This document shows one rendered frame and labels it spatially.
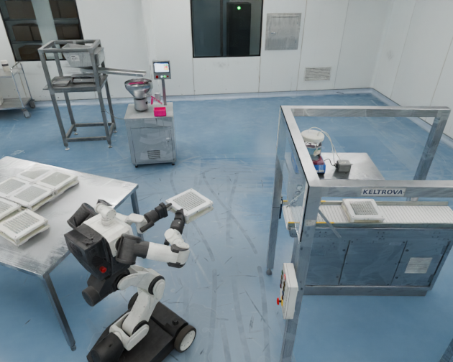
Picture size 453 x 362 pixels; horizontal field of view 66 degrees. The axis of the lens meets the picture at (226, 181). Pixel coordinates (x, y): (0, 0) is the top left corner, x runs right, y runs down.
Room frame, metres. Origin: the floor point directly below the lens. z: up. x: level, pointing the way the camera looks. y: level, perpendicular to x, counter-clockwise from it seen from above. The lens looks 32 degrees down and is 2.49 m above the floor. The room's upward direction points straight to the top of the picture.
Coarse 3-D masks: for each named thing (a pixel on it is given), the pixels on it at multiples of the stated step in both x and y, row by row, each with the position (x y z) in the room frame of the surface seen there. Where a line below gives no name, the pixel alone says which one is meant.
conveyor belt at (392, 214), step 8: (288, 208) 2.20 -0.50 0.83; (320, 208) 2.20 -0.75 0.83; (328, 208) 2.20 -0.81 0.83; (336, 208) 2.20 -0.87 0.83; (384, 208) 2.21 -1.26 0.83; (392, 208) 2.21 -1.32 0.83; (400, 208) 2.21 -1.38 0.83; (408, 208) 2.21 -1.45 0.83; (416, 208) 2.21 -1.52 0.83; (424, 208) 2.21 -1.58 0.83; (432, 208) 2.21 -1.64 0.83; (440, 208) 2.21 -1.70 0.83; (448, 208) 2.21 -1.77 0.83; (288, 216) 2.10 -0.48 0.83; (320, 216) 2.10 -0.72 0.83; (328, 216) 2.10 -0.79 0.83; (336, 216) 2.10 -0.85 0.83; (344, 216) 2.10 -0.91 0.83; (384, 216) 2.10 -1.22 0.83; (392, 216) 2.11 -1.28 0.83; (400, 216) 2.11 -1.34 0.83; (408, 216) 2.11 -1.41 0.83; (416, 216) 2.11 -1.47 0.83; (424, 216) 2.11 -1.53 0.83; (432, 216) 2.11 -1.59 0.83; (440, 216) 2.11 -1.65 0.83; (448, 216) 2.11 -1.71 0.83
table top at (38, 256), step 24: (0, 168) 2.78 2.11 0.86; (24, 168) 2.78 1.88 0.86; (72, 192) 2.38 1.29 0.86; (96, 192) 2.38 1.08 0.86; (120, 192) 2.38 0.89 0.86; (48, 216) 2.06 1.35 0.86; (0, 240) 1.80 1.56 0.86; (48, 240) 1.80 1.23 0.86; (0, 264) 1.60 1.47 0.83; (24, 264) 1.57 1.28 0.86; (48, 264) 1.57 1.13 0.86
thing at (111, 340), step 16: (160, 304) 1.79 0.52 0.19; (160, 320) 1.64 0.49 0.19; (176, 320) 1.60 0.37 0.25; (112, 336) 1.40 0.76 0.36; (160, 336) 1.52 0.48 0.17; (176, 336) 1.54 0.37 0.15; (96, 352) 1.30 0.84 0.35; (112, 352) 1.31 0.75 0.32; (128, 352) 1.40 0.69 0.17; (144, 352) 1.40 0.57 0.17; (160, 352) 1.41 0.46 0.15
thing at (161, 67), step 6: (156, 60) 4.68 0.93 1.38; (162, 60) 4.68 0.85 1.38; (168, 60) 4.69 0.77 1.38; (156, 66) 4.66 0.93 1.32; (162, 66) 4.67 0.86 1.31; (168, 66) 4.68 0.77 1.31; (156, 72) 4.66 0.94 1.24; (162, 72) 4.67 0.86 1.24; (168, 72) 4.68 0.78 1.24; (156, 78) 4.66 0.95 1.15; (162, 78) 4.67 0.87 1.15; (168, 78) 4.69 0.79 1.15; (162, 84) 4.71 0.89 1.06
